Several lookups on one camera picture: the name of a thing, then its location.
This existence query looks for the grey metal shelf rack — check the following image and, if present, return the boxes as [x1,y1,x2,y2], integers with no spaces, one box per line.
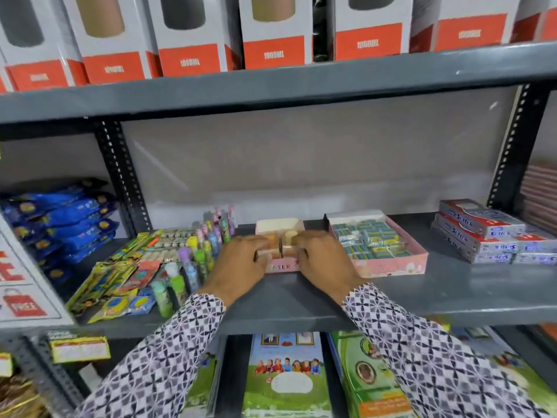
[0,41,557,418]

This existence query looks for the pile of blue-green erasers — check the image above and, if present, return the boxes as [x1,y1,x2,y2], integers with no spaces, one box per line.
[333,221,412,260]

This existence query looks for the large pink eraser box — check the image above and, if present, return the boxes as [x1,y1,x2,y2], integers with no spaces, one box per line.
[324,209,430,278]

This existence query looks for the stack of pink notebooks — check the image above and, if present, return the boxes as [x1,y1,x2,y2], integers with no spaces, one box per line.
[519,163,557,236]

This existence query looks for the pile of blue packets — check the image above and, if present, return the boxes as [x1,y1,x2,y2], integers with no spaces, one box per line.
[0,178,120,283]

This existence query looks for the person's left forearm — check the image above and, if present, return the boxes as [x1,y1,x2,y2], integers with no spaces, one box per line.
[73,293,227,418]

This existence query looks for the green landscape notebook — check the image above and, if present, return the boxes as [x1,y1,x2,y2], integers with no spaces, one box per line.
[180,339,227,418]

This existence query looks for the notebook with children picture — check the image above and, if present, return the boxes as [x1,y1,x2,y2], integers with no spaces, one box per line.
[241,332,333,418]

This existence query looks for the pile of yellow-green stationery packets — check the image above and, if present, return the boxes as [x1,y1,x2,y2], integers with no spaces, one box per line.
[65,231,162,325]

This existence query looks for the row of white bottle boxes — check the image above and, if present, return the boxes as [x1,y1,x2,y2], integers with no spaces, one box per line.
[0,0,557,94]

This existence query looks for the person's right hand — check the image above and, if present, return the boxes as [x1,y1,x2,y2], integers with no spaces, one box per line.
[289,230,367,306]

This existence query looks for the small pink eraser box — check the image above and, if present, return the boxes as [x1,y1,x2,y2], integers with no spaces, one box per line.
[254,218,306,274]

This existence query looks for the clear blister strip pack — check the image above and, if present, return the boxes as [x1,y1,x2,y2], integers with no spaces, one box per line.
[148,228,200,262]

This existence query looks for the person's left hand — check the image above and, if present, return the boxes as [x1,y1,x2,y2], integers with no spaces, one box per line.
[198,234,282,308]

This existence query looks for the white sign with red print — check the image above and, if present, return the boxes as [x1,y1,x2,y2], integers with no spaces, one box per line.
[0,215,75,329]

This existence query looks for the golden shiny packets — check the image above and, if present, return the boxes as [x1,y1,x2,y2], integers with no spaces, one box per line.
[0,373,50,418]

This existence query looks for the group of colourful glue sticks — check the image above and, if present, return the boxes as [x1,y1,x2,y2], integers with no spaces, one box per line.
[150,205,239,319]

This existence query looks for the person's right forearm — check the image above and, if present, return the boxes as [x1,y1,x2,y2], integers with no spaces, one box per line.
[341,282,554,418]

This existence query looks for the green cover notebook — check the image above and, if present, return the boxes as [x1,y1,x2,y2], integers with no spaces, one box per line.
[327,330,419,418]

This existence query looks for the red and blue staples box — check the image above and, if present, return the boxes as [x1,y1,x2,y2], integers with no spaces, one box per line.
[434,212,518,254]
[509,228,557,265]
[438,199,528,238]
[431,223,515,265]

